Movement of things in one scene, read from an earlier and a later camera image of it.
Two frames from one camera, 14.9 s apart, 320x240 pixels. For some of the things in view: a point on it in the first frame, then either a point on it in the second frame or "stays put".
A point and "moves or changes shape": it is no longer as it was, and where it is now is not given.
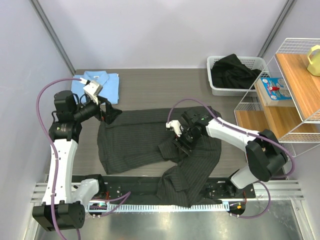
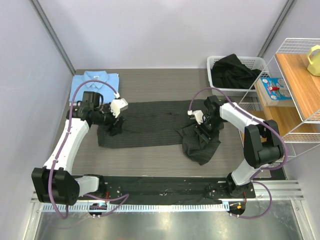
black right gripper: [181, 143] -> [200, 129]
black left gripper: [110, 113] -> [116, 127]
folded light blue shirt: [110, 83] stays put
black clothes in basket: [231, 72] stays put
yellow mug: [314, 68] stays put
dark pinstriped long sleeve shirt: [172, 135] moves or changes shape
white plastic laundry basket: [253, 62] stays put
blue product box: [274, 92] stays put
